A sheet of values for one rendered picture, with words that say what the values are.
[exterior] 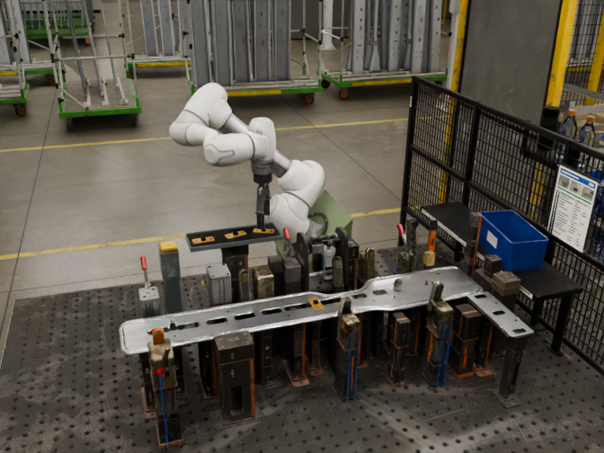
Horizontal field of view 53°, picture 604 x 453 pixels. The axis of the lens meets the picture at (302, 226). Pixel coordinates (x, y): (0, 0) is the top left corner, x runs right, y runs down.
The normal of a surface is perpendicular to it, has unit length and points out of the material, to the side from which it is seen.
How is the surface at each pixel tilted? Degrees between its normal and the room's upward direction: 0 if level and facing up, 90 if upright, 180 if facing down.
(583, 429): 0
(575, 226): 90
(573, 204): 90
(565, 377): 0
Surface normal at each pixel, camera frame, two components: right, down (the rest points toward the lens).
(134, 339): 0.01, -0.90
